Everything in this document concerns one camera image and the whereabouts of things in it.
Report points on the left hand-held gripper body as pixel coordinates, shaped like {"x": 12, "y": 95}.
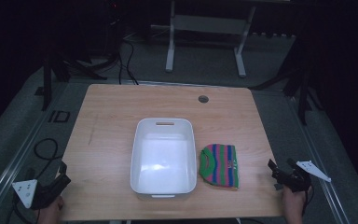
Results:
{"x": 28, "y": 190}

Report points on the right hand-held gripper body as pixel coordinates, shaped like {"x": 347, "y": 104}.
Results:
{"x": 301, "y": 177}

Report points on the striped knit garment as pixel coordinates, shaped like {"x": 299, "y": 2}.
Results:
{"x": 219, "y": 165}

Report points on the white plastic basin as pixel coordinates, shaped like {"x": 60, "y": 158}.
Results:
{"x": 164, "y": 161}

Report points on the person's right hand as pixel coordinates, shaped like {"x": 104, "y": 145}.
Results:
{"x": 293, "y": 203}

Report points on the person's left hand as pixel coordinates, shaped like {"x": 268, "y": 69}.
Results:
{"x": 51, "y": 211}

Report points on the black metal stand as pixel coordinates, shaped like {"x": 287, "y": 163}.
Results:
{"x": 59, "y": 71}
{"x": 301, "y": 84}

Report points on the round table grommet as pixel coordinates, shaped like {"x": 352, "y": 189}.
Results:
{"x": 203, "y": 99}

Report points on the white metal desk frame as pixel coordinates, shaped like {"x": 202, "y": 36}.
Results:
{"x": 209, "y": 24}

